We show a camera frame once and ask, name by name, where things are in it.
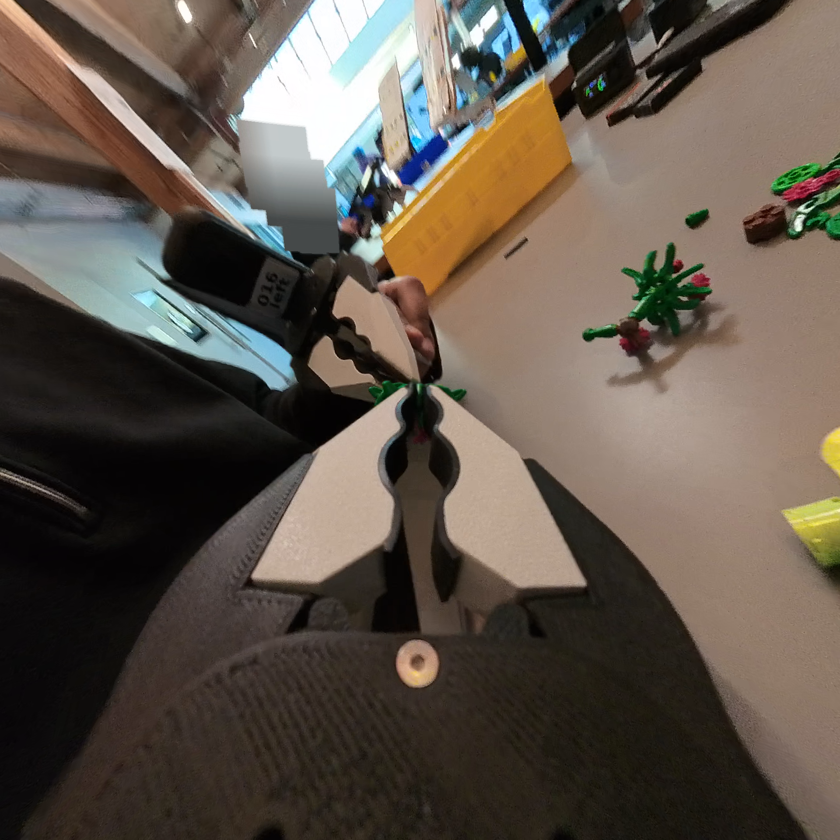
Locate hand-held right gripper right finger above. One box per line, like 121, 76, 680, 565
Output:
427, 387, 588, 632

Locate person's left forearm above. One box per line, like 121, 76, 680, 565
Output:
255, 379, 376, 450

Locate wooden post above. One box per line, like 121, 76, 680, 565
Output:
0, 0, 232, 225

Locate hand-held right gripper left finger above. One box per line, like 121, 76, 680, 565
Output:
249, 387, 416, 632

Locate small black battery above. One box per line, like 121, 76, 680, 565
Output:
605, 75, 664, 127
633, 59, 704, 119

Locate spare grippers on desk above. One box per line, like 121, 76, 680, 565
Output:
348, 157, 421, 232

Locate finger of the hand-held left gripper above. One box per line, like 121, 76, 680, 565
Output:
323, 276, 422, 385
305, 336, 385, 403

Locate blue plastic bin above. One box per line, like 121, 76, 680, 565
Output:
397, 134, 451, 189

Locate green toy brick leaf sprig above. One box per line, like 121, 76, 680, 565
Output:
367, 379, 469, 447

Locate person's left hand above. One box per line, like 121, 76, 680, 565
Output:
377, 274, 437, 367

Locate black charger case with display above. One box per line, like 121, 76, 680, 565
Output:
568, 10, 637, 120

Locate green toy brick vine plant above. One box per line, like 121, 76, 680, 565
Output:
583, 243, 714, 359

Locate black flat box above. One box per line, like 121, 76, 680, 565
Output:
646, 0, 790, 77

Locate paper instruction booklet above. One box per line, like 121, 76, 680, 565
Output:
415, 0, 458, 130
377, 59, 413, 173

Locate pile of small toy bricks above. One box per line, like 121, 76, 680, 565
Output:
771, 154, 840, 241

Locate black open case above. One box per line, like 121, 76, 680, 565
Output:
646, 0, 711, 44

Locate black pole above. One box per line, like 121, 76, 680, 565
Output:
502, 0, 550, 74

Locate lime green toy brick pot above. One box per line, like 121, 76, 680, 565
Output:
781, 427, 840, 569

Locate yellow plastic bin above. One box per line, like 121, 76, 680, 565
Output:
381, 79, 574, 298

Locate brown round toy brick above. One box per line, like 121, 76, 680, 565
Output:
743, 203, 788, 245

